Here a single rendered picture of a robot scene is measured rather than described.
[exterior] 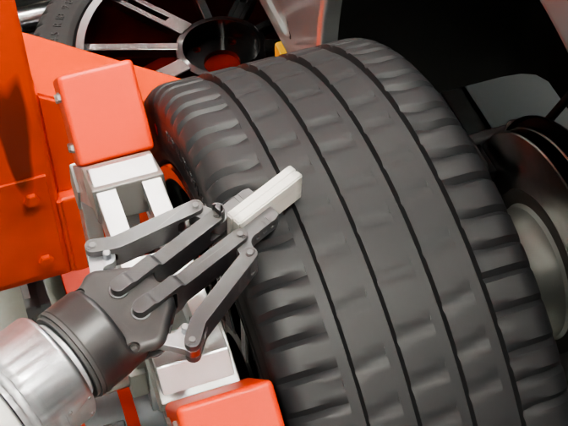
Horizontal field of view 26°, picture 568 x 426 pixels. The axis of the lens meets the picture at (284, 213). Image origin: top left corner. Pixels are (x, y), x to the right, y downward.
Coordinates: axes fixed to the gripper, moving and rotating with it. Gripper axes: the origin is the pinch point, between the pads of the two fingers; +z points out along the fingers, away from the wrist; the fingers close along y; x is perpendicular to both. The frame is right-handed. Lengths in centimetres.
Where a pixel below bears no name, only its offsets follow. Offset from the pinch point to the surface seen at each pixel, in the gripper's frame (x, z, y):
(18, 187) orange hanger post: -50, 4, -50
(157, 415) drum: -27.9, -10.5, -3.4
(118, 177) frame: -8.3, -3.2, -15.3
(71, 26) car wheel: -78, 41, -90
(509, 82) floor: -129, 129, -52
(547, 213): -25.5, 33.8, 8.3
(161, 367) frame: -6.7, -13.5, 2.3
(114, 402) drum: -27.5, -12.8, -7.1
